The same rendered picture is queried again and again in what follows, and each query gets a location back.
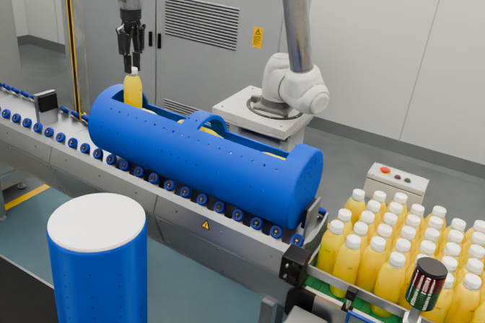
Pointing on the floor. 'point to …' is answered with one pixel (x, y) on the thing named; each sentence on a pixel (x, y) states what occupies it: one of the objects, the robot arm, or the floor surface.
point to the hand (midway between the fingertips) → (132, 63)
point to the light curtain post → (76, 34)
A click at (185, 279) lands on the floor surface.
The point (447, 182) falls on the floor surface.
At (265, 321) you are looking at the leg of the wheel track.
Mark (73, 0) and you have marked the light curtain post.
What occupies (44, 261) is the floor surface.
